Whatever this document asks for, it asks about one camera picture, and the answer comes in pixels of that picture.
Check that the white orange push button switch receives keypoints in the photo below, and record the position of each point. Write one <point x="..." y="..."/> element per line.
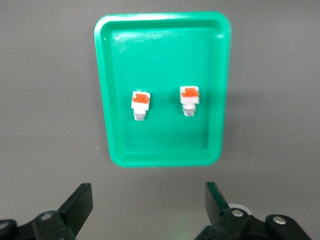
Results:
<point x="189" y="101"/>
<point x="141" y="107"/>

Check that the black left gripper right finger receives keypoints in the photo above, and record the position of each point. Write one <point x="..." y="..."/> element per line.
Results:
<point x="220" y="220"/>

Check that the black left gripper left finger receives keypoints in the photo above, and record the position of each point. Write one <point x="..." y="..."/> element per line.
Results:
<point x="78" y="207"/>

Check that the green plastic tray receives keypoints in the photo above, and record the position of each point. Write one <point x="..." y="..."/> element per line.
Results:
<point x="162" y="62"/>

